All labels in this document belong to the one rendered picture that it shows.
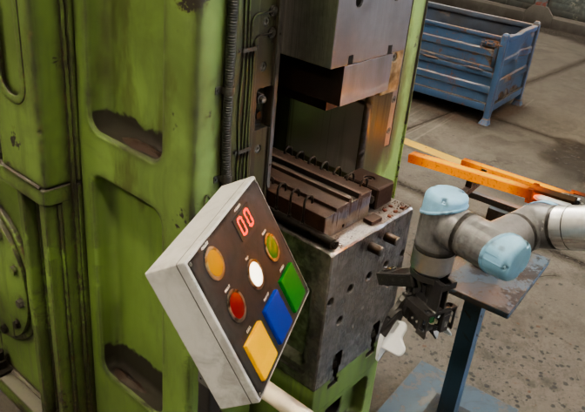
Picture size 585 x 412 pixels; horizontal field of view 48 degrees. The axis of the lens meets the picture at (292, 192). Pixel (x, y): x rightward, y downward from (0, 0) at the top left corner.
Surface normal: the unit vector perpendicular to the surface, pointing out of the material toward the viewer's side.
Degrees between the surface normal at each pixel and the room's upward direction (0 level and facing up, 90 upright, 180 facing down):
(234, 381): 90
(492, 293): 0
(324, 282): 90
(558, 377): 0
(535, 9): 90
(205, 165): 90
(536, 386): 0
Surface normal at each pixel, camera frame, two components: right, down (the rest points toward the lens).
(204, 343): -0.27, 0.42
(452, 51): -0.60, 0.30
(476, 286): 0.09, -0.88
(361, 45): 0.76, 0.36
